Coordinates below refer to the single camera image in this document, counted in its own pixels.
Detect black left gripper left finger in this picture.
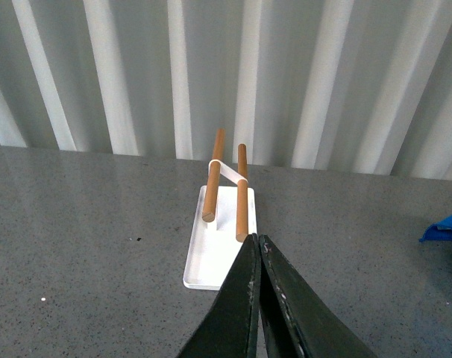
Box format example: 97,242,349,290
178,233,261,357

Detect white towel rack wooden bars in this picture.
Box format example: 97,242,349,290
183,128,257,291

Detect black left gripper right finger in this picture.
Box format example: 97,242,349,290
259,235,376,357

